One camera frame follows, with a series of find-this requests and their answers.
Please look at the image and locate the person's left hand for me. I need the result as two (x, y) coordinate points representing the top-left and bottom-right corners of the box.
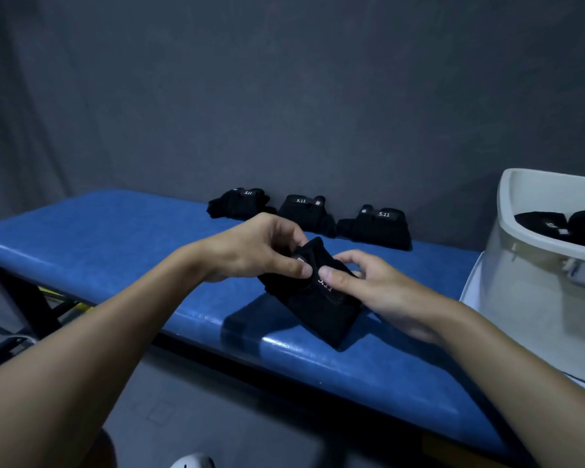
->
(196, 213), (315, 284)

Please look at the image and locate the person's right hand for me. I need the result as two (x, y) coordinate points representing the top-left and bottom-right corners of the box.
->
(317, 250), (463, 345)

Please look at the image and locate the white plastic lid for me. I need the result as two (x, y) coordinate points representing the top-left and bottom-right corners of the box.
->
(460, 250), (585, 400)

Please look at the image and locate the white storage box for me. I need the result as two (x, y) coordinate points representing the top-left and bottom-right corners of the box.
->
(482, 168), (585, 388)

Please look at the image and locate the person's right forearm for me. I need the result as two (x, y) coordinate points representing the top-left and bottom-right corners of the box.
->
(436, 299), (585, 468)

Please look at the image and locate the person's left forearm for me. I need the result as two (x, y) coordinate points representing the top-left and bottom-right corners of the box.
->
(0, 240), (211, 468)

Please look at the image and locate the person's white shoe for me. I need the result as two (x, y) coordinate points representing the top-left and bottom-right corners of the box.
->
(169, 452), (216, 468)

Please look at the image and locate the blue padded bench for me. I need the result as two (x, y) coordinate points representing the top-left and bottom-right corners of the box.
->
(0, 189), (523, 459)

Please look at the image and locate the yellow floor mat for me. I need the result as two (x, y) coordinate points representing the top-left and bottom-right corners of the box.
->
(38, 286), (96, 315)

